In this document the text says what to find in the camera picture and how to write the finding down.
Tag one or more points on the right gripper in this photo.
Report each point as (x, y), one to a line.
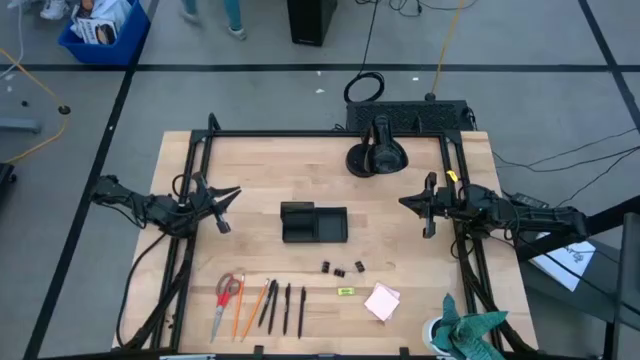
(442, 205)

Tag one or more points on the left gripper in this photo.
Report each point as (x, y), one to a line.
(202, 204)

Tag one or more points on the pink sticky note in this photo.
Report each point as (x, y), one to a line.
(381, 304)
(393, 290)

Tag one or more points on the black mesh desk organizer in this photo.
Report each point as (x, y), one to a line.
(330, 225)

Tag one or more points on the orange pencil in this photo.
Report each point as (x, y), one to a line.
(255, 310)
(238, 307)

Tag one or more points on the yellow-green eraser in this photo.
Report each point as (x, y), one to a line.
(346, 291)

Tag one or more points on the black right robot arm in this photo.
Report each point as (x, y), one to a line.
(525, 215)

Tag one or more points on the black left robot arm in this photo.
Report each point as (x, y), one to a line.
(150, 207)

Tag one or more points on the black desk lamp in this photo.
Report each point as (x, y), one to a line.
(382, 155)

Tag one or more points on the black perforated metal case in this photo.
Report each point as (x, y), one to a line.
(405, 116)

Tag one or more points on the black power brick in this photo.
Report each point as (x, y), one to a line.
(530, 200)

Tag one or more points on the white plant pot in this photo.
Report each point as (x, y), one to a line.
(428, 335)

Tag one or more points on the teal artificial plant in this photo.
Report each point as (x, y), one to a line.
(470, 330)

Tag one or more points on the black table clamp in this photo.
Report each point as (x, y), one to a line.
(404, 352)
(258, 351)

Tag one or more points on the white paper sheet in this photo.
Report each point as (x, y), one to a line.
(570, 265)

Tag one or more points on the black stand beam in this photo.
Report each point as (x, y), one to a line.
(600, 225)

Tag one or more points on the person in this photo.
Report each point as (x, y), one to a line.
(52, 9)
(232, 15)

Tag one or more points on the blue plastic bin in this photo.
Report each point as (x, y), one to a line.
(110, 50)

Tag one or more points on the black tower box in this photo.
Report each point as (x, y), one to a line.
(310, 20)

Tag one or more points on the white papers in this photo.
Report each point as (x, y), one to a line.
(97, 30)

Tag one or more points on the black aluminium table frame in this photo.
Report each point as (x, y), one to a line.
(320, 133)

